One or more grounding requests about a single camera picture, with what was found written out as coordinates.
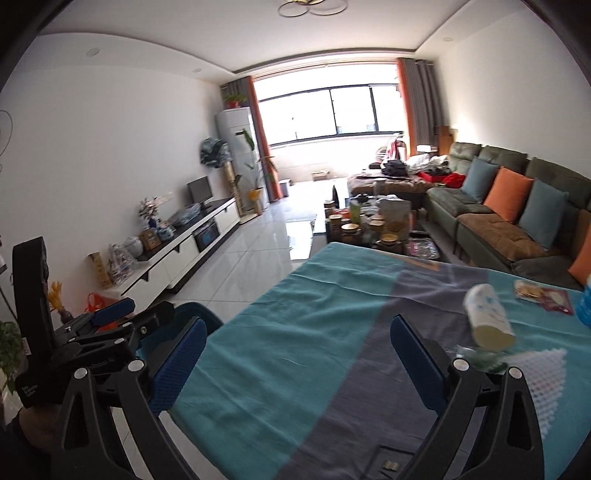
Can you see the grey waste bin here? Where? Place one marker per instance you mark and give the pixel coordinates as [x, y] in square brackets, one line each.
[285, 188]

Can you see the orange grey curtain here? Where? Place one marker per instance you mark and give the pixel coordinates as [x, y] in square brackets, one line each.
[261, 138]
[415, 101]

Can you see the wooden side cabinet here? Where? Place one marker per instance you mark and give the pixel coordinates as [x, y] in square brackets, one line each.
[445, 138]

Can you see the person's left hand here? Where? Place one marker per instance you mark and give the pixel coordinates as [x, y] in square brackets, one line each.
[39, 429]

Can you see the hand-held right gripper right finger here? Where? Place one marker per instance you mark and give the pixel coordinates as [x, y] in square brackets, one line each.
[415, 364]

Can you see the red snack packet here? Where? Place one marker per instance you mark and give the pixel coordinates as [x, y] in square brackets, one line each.
[556, 302]

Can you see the cluttered coffee table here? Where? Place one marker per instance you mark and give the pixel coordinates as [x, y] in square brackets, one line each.
[369, 230]

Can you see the large window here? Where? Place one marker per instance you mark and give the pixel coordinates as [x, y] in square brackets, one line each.
[323, 113]

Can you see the clear plastic bag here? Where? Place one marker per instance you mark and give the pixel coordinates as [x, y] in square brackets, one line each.
[121, 267]

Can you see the large blue cushion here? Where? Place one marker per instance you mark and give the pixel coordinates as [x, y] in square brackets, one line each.
[545, 214]

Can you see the large orange cushion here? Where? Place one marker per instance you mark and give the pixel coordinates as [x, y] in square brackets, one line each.
[582, 272]

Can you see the white foam fruit net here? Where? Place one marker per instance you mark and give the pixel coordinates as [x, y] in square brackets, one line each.
[540, 383]

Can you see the white tv cabinet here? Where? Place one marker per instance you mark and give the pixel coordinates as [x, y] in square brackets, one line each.
[184, 244]

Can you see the small orange cushion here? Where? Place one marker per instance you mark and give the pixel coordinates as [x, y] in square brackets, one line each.
[508, 196]

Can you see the clear cracker packet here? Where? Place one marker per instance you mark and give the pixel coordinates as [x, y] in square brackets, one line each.
[528, 290]

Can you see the teal grey tablecloth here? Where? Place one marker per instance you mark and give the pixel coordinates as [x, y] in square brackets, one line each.
[300, 332]

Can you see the brown seat pad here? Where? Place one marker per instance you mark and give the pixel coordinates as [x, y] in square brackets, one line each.
[503, 233]

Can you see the white ceramic jar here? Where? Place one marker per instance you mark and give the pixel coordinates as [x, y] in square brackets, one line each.
[134, 246]

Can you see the red plastic bag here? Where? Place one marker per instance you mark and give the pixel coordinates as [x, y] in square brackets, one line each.
[99, 304]

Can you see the hanging blue grey cloth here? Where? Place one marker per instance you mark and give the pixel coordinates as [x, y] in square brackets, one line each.
[213, 152]

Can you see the white paper cup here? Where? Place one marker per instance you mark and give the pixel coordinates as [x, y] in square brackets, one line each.
[489, 314]

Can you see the cardboard box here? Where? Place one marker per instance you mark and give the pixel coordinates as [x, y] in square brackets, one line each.
[321, 175]

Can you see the yellow box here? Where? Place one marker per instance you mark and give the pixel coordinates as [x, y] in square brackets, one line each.
[99, 270]

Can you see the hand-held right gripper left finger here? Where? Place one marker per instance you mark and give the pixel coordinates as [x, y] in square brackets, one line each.
[180, 364]

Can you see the black monitor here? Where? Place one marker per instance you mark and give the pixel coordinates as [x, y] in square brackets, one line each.
[199, 190]

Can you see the picture frame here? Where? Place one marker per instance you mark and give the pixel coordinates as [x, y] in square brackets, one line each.
[150, 240]

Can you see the brown ottoman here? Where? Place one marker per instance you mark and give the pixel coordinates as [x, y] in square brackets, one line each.
[392, 187]

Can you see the crumpled clear wrapper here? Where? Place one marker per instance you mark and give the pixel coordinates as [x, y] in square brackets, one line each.
[482, 360]

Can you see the dried yellow flowers vase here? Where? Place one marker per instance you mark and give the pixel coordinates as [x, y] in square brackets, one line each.
[59, 300]

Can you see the small plant with red pot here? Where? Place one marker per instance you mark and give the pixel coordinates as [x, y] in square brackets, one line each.
[234, 99]

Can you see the pile of clothes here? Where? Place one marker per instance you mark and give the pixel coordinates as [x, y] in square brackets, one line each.
[397, 166]

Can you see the green houseplant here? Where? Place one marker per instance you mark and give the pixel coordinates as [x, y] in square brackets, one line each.
[9, 350]

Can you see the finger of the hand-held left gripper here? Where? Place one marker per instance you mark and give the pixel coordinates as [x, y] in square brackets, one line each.
[113, 310]
[152, 318]

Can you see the flower vase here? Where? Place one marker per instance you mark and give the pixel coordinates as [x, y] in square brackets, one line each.
[148, 212]

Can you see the white standing air conditioner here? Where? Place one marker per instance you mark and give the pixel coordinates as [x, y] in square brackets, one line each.
[235, 152]

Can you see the tall leafy potted plant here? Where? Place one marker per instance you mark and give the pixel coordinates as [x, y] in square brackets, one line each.
[258, 184]

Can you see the small blue cushion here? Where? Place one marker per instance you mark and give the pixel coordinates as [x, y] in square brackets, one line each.
[479, 180]

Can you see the blue cup with white lid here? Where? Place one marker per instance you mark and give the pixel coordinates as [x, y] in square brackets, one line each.
[585, 302]

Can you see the green sofa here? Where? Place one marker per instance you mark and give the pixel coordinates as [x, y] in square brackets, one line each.
[508, 159]

